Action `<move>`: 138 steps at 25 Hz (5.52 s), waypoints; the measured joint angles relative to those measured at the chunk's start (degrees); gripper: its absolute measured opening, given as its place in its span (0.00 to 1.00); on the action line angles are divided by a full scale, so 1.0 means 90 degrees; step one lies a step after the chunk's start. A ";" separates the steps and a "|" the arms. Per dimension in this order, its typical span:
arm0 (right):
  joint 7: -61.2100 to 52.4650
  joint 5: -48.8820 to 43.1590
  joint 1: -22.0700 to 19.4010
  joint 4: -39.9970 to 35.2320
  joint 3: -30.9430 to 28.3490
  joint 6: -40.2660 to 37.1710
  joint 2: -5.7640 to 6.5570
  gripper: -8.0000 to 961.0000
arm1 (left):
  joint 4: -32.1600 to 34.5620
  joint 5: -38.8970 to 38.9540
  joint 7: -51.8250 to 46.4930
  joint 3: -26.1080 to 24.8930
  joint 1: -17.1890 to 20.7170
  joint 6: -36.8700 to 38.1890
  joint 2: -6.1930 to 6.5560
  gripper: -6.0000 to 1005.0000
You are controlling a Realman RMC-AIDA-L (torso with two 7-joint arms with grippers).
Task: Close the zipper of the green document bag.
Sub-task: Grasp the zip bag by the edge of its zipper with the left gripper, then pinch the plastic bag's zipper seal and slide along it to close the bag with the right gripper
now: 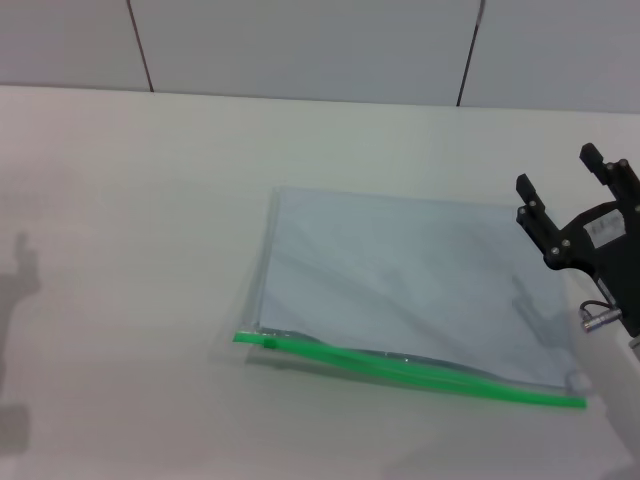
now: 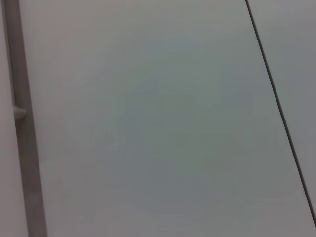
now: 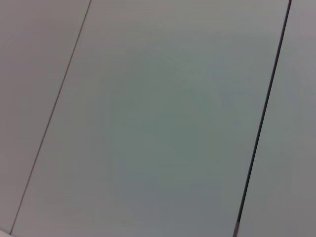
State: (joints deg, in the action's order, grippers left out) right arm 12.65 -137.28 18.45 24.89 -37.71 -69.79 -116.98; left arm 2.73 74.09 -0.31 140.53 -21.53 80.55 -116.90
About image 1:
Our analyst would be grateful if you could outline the clear document bag green zip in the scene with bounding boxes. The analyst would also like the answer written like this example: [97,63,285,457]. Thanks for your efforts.
[209,185,592,413]

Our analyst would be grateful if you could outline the right gripper cable with plug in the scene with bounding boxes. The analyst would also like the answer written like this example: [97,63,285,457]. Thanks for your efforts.
[578,299,624,333]

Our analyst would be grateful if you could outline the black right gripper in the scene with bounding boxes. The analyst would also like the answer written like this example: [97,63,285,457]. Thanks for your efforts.
[515,142,640,338]

